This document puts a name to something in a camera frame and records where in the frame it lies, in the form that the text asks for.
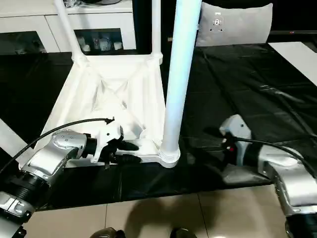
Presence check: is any white plastic table leg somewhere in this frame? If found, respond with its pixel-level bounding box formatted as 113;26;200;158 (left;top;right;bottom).
0;117;37;166
53;0;88;66
158;0;203;162
150;0;163;61

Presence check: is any white plastic table top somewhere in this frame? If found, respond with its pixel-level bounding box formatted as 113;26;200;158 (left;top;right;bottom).
18;53;181;169

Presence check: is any black work mat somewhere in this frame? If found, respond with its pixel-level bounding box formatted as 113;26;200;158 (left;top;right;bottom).
0;42;317;211

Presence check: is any dark robot lower body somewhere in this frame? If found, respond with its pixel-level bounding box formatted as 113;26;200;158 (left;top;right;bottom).
90;227;196;238

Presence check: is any white flat board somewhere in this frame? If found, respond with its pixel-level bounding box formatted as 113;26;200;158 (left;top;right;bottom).
268;41;317;87

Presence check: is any black cabinet with yellow label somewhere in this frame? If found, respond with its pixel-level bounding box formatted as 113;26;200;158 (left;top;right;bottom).
135;0;203;50

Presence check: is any white glass-door cabinet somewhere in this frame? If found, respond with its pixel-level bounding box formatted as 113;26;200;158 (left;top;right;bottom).
0;0;137;55

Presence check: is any grey helmet on cabinet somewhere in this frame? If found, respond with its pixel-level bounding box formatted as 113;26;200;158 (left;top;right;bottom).
83;0;122;5

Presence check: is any dark clutter on cabinet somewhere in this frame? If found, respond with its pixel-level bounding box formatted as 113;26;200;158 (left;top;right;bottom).
63;0;84;8

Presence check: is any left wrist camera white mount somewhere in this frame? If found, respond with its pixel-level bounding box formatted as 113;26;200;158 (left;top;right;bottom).
90;122;124;164

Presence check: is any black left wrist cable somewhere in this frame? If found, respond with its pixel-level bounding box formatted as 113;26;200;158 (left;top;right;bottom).
0;116;116;177

